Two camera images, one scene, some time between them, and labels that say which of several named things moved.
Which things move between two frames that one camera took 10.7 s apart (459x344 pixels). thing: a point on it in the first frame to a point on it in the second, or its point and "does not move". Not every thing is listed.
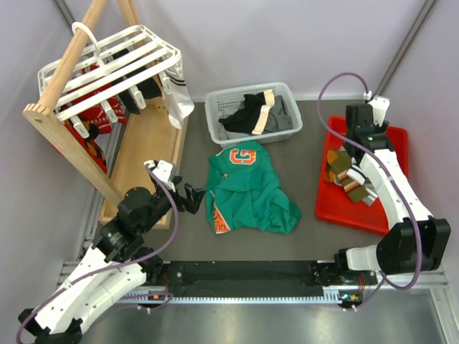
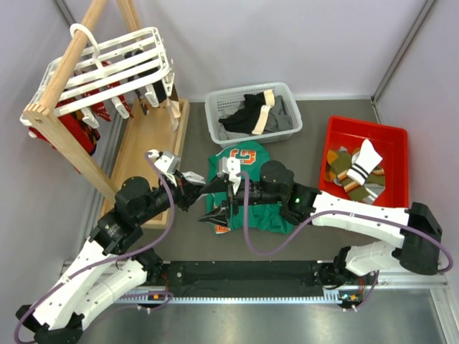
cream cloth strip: x=270 y=102 does not move
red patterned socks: x=100 y=110 to x=70 y=112
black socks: x=150 y=87 to x=159 y=85
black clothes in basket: x=244 y=120 does not move
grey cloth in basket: x=277 y=120 does not move
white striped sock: x=179 y=102 to x=193 y=177
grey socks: x=368 y=200 does not move
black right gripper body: x=345 y=145 to x=258 y=196
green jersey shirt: x=243 y=192 does not move
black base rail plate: x=244 y=278 does not move
